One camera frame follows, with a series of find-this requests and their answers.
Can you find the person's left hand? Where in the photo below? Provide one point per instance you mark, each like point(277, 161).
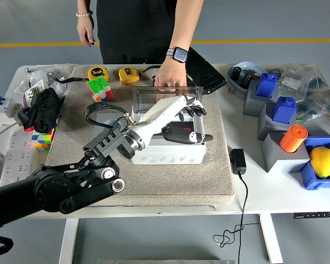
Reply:
point(171, 74)

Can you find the person's right hand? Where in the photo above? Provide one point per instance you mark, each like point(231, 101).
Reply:
point(85, 30)

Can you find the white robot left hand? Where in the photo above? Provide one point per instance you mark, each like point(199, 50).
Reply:
point(159, 115)

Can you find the clear hinged box lid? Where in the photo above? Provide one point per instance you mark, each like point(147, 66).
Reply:
point(198, 90)

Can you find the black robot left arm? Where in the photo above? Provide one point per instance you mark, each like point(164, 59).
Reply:
point(57, 189)

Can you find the person's left forearm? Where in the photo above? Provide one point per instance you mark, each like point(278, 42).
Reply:
point(187, 24)

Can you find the person's right forearm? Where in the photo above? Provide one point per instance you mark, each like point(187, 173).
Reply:
point(83, 5)

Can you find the white plastic junction box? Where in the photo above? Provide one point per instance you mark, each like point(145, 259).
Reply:
point(167, 156)

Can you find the orange cylinder battery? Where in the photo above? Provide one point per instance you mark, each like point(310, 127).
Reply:
point(292, 138)

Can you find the smart wrist watch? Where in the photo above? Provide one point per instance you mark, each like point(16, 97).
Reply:
point(179, 55)

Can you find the yellow tape measure black clip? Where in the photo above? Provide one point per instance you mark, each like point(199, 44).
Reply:
point(127, 75)

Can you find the yellow tape measure round label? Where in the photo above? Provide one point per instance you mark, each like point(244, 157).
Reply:
point(97, 72)

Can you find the person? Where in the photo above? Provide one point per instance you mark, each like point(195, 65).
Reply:
point(134, 27)

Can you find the Rubik's cube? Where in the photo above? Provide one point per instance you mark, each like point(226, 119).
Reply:
point(42, 138)
point(99, 85)

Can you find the small metal plug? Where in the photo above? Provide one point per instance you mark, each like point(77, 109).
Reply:
point(231, 90)

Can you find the grey-brown table mat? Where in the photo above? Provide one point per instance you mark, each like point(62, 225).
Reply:
point(167, 187)

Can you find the light blue dish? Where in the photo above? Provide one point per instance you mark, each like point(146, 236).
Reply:
point(250, 66)

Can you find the grey holder block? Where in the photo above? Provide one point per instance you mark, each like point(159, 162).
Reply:
point(253, 104)
point(283, 162)
point(265, 126)

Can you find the black cloth bundle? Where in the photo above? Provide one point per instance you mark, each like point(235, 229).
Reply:
point(44, 110)

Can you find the black power adapter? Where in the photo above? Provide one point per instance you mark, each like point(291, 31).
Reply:
point(237, 160)

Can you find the blue plastic bottle block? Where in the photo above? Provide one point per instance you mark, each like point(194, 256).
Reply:
point(284, 110)
point(266, 85)

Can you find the white socket adapter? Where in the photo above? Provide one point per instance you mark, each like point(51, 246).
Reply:
point(15, 108)

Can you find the white blue circuit breaker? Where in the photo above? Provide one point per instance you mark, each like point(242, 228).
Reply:
point(1, 107)

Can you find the clear plastic bag of parts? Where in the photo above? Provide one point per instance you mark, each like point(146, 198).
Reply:
point(294, 79)
point(321, 110)

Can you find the white power strip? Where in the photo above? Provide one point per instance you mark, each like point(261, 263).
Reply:
point(16, 162)

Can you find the white table leg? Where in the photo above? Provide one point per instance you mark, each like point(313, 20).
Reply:
point(270, 239)
point(68, 242)

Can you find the blue plastic bin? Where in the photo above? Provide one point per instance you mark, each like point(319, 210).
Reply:
point(308, 178)

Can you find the yellow lemon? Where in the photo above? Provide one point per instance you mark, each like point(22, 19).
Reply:
point(323, 162)

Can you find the black table control panel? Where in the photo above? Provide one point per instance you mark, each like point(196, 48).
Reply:
point(314, 215)

